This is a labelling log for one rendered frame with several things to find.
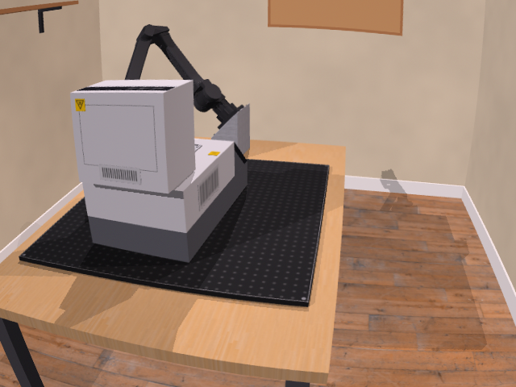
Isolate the grey benchtop lab instrument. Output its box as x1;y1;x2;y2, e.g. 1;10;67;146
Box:
70;80;248;263

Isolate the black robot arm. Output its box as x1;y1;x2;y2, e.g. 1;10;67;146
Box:
125;24;244;130

